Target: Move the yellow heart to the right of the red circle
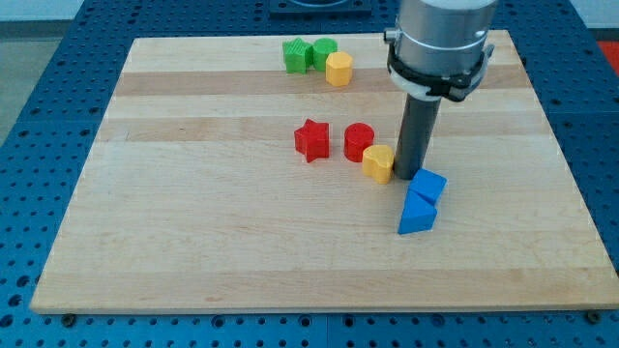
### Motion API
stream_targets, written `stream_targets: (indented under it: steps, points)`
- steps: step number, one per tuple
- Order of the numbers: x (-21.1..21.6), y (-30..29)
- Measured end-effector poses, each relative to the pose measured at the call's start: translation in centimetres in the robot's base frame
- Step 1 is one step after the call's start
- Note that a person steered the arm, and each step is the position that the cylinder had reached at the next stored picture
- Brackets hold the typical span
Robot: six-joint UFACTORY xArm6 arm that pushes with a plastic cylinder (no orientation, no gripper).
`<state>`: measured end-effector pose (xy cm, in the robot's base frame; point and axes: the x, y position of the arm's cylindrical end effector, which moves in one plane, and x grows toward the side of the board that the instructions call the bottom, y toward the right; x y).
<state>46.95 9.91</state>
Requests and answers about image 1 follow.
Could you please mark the red star block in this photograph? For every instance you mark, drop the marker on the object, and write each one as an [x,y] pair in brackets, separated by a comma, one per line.
[312,140]

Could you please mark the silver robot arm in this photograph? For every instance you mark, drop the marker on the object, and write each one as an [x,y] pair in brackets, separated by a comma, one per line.
[437,51]

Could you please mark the yellow heart block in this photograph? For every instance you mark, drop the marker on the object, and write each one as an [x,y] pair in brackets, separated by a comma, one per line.
[378,162]

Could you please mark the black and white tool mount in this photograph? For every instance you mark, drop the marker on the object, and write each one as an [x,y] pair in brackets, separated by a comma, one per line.
[428,88]

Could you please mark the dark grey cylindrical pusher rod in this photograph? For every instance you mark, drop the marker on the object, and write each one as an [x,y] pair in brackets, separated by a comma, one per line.
[415,132]

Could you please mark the light wooden board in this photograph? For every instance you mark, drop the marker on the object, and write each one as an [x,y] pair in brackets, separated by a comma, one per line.
[193,198]

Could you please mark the green star block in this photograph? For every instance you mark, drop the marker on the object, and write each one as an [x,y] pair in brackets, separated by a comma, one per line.
[297,55]

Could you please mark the blue cube block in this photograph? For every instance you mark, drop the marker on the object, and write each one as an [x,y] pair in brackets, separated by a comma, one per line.
[428,185]

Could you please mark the yellow hexagon block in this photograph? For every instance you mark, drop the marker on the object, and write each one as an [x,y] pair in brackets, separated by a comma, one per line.
[339,69]

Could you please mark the blue triangle block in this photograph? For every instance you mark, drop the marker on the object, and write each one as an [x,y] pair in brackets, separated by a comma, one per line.
[417,214]

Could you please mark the red cylinder block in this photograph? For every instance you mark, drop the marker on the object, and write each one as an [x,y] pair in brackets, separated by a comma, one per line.
[357,137]

